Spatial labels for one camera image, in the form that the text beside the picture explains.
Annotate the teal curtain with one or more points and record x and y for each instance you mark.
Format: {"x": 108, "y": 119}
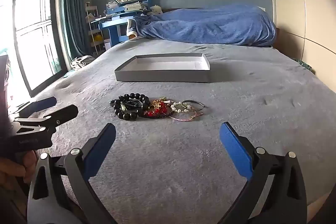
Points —
{"x": 74, "y": 8}

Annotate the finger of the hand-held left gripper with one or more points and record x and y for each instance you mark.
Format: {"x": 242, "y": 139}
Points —
{"x": 42, "y": 106}
{"x": 63, "y": 113}

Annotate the white storage rack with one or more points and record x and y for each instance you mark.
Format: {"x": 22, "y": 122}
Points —
{"x": 90, "y": 27}

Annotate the white plush toy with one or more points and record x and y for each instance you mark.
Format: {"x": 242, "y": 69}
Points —
{"x": 156, "y": 10}

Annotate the thin dark bangle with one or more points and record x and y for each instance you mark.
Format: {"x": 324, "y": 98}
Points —
{"x": 200, "y": 106}

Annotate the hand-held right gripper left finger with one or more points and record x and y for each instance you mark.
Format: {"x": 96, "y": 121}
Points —
{"x": 99, "y": 150}

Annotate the shallow grey cardboard box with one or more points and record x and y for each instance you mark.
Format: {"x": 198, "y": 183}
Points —
{"x": 162, "y": 74}

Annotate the round pearl hair clip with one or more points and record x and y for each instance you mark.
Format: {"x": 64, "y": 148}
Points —
{"x": 179, "y": 108}

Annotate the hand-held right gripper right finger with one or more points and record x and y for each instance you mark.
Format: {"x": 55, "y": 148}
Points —
{"x": 236, "y": 150}

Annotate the yellow item on rack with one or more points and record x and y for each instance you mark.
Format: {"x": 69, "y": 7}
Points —
{"x": 99, "y": 39}

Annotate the white bag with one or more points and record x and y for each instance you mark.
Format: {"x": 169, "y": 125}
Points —
{"x": 81, "y": 62}

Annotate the black-framed glass door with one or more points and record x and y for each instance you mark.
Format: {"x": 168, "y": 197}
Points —
{"x": 36, "y": 29}

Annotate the grey bed sheet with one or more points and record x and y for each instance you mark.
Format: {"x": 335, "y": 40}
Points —
{"x": 168, "y": 161}

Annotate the blue desk with shelf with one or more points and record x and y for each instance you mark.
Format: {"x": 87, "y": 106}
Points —
{"x": 115, "y": 26}

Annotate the person's left hand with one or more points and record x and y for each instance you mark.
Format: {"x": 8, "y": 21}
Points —
{"x": 13, "y": 169}

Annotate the stack of papers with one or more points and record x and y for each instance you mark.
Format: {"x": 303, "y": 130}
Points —
{"x": 136, "y": 7}

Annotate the green patterned bin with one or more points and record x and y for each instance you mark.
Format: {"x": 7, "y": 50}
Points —
{"x": 304, "y": 65}

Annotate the beige wardrobe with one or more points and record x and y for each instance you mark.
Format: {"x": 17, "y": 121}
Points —
{"x": 302, "y": 3}

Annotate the blue fleece blanket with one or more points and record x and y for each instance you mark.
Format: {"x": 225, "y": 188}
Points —
{"x": 210, "y": 24}

